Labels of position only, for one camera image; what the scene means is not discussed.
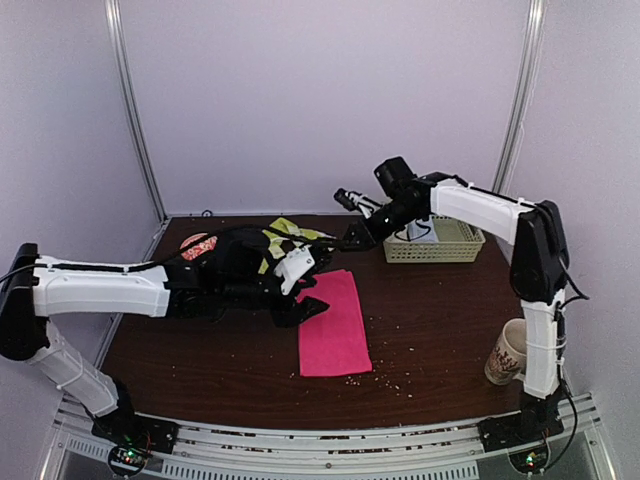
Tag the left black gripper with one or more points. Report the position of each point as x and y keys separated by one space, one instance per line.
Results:
x=293 y=312

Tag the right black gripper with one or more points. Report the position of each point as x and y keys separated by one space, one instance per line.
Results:
x=357 y=227

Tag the pink towel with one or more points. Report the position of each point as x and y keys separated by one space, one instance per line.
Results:
x=333 y=343

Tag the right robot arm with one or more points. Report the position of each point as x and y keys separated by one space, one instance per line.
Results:
x=539 y=266

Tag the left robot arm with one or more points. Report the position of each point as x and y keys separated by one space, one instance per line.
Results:
x=243 y=267

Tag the light blue rolled towel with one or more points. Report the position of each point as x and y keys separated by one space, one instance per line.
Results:
x=421 y=231

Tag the green patterned towel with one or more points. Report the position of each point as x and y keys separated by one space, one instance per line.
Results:
x=283 y=228

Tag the green plastic basket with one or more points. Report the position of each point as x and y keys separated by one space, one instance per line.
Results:
x=458 y=242

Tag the red patterned bowl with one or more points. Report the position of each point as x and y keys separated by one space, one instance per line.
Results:
x=197 y=245

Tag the cream mug red pattern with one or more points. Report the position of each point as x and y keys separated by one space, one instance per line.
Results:
x=507 y=359

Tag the left circuit board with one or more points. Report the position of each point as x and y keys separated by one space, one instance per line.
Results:
x=126 y=462

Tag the circuit board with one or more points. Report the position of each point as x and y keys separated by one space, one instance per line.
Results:
x=126 y=462
x=529 y=461

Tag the right circuit board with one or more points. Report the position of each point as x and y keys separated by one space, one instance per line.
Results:
x=529 y=461

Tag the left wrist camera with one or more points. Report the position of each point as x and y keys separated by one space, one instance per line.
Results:
x=295 y=264

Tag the right aluminium corner post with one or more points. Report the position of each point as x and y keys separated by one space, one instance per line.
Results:
x=522 y=96

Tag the aluminium corner post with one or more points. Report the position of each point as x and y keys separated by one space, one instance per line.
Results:
x=522 y=96
x=133 y=117

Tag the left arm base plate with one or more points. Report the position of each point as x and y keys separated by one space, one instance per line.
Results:
x=142 y=432

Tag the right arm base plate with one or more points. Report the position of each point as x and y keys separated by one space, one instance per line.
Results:
x=514 y=430

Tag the aluminium front rail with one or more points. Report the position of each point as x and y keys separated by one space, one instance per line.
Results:
x=451 y=450

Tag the left aluminium corner post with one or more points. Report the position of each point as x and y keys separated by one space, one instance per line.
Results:
x=133 y=117

